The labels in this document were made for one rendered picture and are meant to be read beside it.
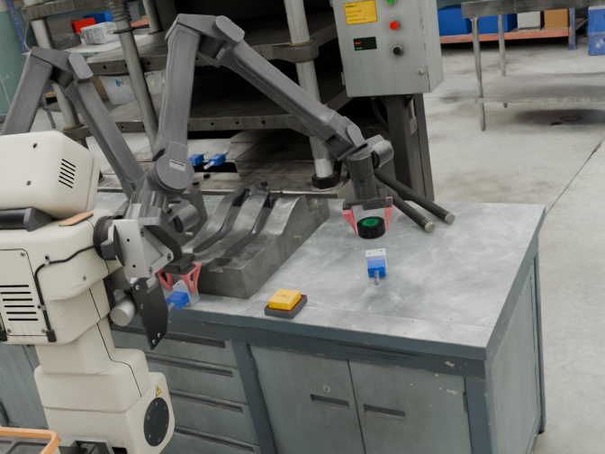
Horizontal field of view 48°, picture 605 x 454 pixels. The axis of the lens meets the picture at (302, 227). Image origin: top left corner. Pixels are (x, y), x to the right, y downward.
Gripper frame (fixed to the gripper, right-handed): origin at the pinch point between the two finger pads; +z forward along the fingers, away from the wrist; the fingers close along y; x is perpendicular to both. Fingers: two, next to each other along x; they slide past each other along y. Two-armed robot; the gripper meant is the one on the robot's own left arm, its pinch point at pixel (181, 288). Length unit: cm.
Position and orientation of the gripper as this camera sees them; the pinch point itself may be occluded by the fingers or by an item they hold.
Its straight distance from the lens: 180.1
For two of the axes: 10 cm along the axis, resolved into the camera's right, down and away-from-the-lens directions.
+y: -8.7, -0.4, 4.9
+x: -4.5, 4.5, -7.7
